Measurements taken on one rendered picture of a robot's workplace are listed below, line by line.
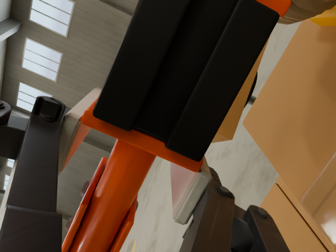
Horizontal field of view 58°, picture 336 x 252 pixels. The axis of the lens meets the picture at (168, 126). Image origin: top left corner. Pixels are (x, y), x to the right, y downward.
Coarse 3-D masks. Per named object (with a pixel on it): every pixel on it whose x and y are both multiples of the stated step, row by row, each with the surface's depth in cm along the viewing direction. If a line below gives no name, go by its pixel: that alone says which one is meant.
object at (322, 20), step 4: (332, 8) 26; (324, 12) 27; (328, 12) 26; (332, 12) 25; (316, 16) 28; (320, 16) 27; (324, 16) 27; (328, 16) 26; (332, 16) 25; (312, 20) 29; (316, 20) 28; (320, 20) 28; (324, 20) 27; (328, 20) 27; (332, 20) 26; (320, 24) 29; (324, 24) 28; (328, 24) 28; (332, 24) 27
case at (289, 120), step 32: (320, 32) 30; (288, 64) 33; (320, 64) 27; (288, 96) 30; (320, 96) 25; (256, 128) 34; (288, 128) 28; (320, 128) 23; (288, 160) 25; (320, 160) 22; (320, 192) 20; (320, 224) 19
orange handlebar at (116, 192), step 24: (120, 144) 15; (120, 168) 15; (144, 168) 15; (96, 192) 16; (120, 192) 15; (72, 216) 20; (96, 216) 16; (120, 216) 16; (72, 240) 17; (96, 240) 16; (120, 240) 16
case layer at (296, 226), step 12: (276, 180) 108; (276, 192) 105; (288, 192) 98; (264, 204) 109; (276, 204) 102; (288, 204) 96; (300, 204) 90; (276, 216) 99; (288, 216) 93; (300, 216) 89; (288, 228) 91; (300, 228) 86; (312, 228) 82; (288, 240) 89; (300, 240) 84; (312, 240) 80; (324, 240) 76
